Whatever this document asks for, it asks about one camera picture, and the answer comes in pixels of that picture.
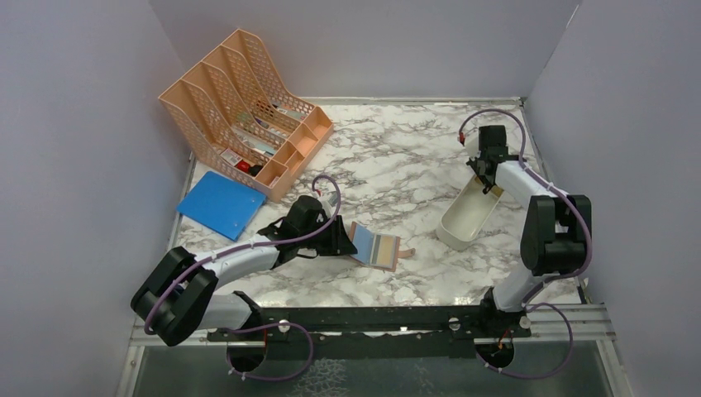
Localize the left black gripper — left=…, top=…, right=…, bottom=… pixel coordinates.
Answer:
left=298, top=215, right=358, bottom=256

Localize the peach plastic file organizer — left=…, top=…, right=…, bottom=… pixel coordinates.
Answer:
left=159, top=29, right=334, bottom=202

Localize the white plastic tray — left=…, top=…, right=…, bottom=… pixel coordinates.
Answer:
left=436, top=177, right=503, bottom=251

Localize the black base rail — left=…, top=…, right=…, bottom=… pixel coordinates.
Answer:
left=207, top=305, right=531, bottom=360

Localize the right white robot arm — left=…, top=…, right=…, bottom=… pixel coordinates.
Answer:
left=466, top=125, right=592, bottom=337

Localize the blue folder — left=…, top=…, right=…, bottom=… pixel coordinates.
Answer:
left=177, top=171, right=266, bottom=241

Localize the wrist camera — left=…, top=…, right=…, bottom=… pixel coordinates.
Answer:
left=458, top=128, right=479, bottom=158
left=318, top=193, right=338, bottom=218

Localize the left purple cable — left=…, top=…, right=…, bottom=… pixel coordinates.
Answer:
left=143, top=175, right=342, bottom=337

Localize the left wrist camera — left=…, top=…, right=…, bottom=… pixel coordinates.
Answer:
left=318, top=193, right=338, bottom=218

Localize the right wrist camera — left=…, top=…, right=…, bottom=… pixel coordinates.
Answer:
left=458, top=128, right=479, bottom=158

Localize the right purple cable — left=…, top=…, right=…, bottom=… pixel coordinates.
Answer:
left=458, top=108, right=594, bottom=305

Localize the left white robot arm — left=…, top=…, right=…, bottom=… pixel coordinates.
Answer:
left=130, top=194, right=357, bottom=347

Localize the brown leather card holder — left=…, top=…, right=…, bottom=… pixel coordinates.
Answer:
left=349, top=222, right=416, bottom=272

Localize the red item in organizer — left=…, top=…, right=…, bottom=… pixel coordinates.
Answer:
left=235, top=160, right=263, bottom=177

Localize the purple cable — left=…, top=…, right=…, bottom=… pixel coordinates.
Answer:
left=458, top=108, right=594, bottom=305
left=143, top=175, right=342, bottom=337

